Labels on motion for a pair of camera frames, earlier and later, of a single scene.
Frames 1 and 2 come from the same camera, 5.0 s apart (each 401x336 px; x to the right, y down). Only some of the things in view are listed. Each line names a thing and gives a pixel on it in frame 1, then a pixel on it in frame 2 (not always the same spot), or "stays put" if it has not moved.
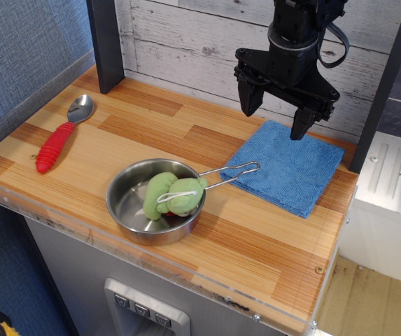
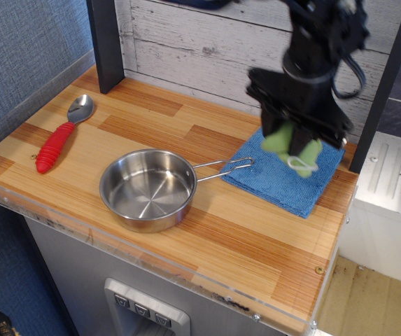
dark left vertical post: [103, 22] stays put
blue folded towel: [291, 173] stays put
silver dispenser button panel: [135, 313] stays put
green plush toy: [164, 192] to [305, 155]
